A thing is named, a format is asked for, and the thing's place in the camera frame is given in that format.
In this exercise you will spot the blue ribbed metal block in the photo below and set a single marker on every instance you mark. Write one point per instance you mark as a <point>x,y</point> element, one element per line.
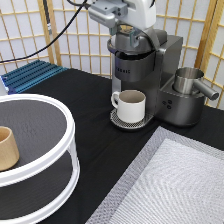
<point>27,76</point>

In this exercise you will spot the grey woven placemat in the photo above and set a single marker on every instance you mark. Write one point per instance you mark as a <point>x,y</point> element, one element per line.
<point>173,180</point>

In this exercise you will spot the light wooden cup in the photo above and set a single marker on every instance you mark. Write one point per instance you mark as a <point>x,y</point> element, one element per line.
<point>9,154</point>

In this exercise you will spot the black tablecloth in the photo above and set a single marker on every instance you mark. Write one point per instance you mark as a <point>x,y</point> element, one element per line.
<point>105,151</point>

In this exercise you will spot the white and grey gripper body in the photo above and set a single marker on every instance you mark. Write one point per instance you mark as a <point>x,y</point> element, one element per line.
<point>137,13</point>

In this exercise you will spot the white ceramic mug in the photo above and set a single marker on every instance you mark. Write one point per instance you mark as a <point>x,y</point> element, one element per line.
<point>129,105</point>

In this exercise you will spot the wooden shoji folding screen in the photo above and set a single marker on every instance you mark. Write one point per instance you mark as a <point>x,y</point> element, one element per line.
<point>57,32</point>

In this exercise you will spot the white two-tier round shelf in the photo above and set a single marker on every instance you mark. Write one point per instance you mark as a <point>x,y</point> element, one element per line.
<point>48,168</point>

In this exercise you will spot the grey pod coffee machine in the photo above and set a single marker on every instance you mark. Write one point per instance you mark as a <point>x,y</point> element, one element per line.
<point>174,95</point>

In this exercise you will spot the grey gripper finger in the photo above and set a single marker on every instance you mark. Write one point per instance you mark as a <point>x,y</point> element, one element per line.
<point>113,29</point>
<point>133,36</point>

